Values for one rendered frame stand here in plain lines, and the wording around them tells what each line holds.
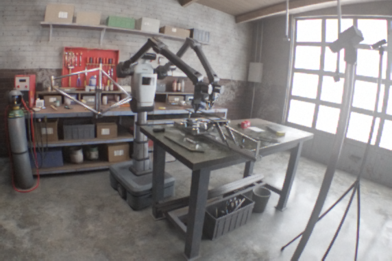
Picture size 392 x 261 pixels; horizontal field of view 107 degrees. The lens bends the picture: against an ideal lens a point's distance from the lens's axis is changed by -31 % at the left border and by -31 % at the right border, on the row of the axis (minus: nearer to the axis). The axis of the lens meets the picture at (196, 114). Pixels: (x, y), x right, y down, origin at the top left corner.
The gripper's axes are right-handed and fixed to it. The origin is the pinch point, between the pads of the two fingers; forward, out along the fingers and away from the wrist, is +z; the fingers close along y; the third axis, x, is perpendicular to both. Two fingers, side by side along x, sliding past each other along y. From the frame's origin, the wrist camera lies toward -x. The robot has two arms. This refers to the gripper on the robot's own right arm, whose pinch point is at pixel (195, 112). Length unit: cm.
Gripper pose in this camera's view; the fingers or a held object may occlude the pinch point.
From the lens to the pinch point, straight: 152.0
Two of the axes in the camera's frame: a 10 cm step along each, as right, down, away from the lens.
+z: -1.1, 9.7, 2.0
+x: -5.5, -2.2, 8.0
